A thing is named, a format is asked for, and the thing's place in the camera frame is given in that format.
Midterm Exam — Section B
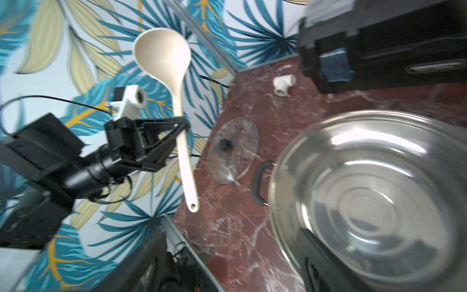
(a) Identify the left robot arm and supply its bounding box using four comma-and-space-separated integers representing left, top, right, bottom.
1, 114, 190, 250

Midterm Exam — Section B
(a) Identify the stainless steel pot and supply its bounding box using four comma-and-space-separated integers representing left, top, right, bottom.
251, 110, 467, 292

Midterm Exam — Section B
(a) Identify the left aluminium frame post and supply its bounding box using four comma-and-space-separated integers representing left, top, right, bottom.
165, 1, 245, 75

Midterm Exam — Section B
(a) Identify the white pvc pipe fitting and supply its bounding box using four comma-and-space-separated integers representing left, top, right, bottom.
272, 74, 296, 97

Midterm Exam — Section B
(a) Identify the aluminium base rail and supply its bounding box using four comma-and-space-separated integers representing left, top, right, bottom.
161, 215, 225, 292

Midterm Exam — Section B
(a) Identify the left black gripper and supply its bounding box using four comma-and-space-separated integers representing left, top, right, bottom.
104, 117, 190, 173

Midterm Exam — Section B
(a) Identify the glass pot lid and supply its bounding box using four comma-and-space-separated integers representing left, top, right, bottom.
206, 118, 260, 184

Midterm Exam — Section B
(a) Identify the black plastic toolbox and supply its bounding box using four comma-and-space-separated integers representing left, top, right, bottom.
297, 1, 467, 94

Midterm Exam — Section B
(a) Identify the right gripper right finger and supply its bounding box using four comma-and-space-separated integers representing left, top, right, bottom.
296, 228, 373, 292

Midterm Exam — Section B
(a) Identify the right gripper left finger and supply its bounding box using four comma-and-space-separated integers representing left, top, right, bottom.
91, 228, 167, 292

